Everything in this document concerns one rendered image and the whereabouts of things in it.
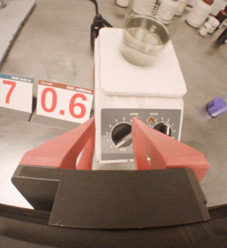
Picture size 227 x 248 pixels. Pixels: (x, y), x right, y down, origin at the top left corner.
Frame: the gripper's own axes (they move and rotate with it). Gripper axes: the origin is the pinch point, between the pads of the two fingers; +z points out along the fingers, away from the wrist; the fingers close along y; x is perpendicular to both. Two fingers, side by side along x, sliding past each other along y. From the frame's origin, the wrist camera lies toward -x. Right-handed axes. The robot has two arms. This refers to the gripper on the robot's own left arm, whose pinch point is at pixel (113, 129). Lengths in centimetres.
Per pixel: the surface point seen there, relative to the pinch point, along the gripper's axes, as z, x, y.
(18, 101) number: 10.8, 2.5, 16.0
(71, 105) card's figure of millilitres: 10.6, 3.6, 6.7
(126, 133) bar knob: 4.7, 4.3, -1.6
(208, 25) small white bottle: 35.9, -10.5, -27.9
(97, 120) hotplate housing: 6.3, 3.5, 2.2
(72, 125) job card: 9.4, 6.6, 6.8
